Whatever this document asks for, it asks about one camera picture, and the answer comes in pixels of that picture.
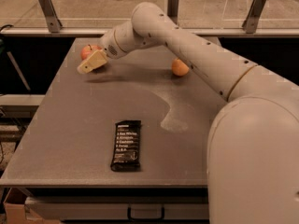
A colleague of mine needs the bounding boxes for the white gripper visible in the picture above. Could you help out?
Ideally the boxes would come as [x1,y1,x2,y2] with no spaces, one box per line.
[77,30,119,74]

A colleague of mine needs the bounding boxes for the red apple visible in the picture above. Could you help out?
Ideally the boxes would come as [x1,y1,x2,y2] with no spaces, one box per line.
[80,45,101,60]

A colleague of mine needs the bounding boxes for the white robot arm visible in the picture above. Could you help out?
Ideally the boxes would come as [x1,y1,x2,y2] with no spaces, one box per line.
[78,3,299,224]

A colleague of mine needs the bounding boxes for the black rxbar chocolate wrapper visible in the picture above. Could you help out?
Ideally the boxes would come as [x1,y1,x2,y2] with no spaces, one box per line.
[110,120,141,172]

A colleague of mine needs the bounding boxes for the orange fruit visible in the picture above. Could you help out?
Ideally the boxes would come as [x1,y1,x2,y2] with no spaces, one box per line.
[171,59,189,77]

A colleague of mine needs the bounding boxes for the cardboard box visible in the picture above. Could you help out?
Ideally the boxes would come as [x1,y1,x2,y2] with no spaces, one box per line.
[4,188,62,224]

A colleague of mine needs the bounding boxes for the left metal bracket post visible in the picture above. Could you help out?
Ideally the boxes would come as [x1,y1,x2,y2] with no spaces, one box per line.
[38,0,63,33]

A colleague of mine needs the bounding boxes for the metal bracket post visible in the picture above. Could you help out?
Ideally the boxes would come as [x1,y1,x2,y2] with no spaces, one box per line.
[38,0,63,33]
[242,0,266,34]
[166,0,179,23]

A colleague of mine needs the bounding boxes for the middle metal bracket post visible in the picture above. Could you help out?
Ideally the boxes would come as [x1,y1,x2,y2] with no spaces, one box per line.
[166,0,179,23]

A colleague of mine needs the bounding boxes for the metal rail behind table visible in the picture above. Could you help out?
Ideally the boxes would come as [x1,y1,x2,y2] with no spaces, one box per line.
[1,27,299,38]

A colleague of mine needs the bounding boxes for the right metal bracket post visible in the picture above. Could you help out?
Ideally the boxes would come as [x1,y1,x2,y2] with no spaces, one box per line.
[242,0,266,34]

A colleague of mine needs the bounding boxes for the grey drawer with black handle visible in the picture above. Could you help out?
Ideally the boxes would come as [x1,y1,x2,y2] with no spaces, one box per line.
[25,196,209,221]

